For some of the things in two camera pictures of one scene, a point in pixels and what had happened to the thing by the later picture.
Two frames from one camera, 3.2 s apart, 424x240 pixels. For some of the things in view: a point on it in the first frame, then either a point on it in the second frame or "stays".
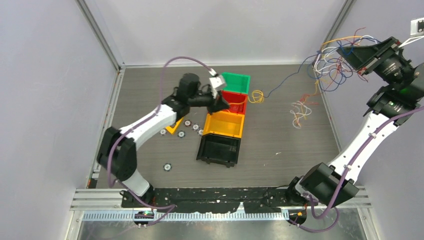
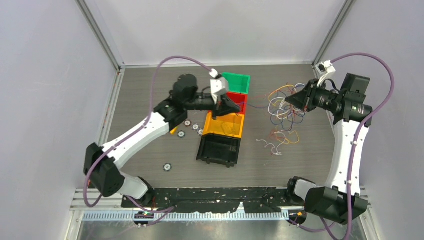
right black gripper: [363, 59] → [305, 99]
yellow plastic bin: [225, 123] stays
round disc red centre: [187, 123] stays
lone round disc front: [167, 167] stays
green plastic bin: [236, 82] stays
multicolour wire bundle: [328, 68] → [284, 115]
